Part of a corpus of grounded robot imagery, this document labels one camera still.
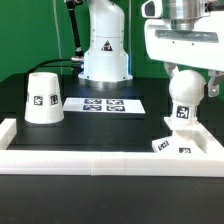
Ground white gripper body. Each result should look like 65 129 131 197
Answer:
141 0 224 71

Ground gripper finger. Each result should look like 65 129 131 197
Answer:
164 62 179 79
208 70 224 97

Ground white lamp bulb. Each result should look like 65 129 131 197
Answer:
169 70 206 125

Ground white lamp base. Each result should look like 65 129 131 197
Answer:
151 116 205 154

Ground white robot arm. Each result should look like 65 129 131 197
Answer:
82 0 224 97

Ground white lamp shade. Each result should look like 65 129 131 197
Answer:
25 72 64 124

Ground white marker sheet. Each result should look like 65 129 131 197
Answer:
63 98 145 114

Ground black cable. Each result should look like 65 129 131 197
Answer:
29 57 84 75

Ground white U-shaped frame fence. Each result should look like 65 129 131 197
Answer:
0 119 224 177

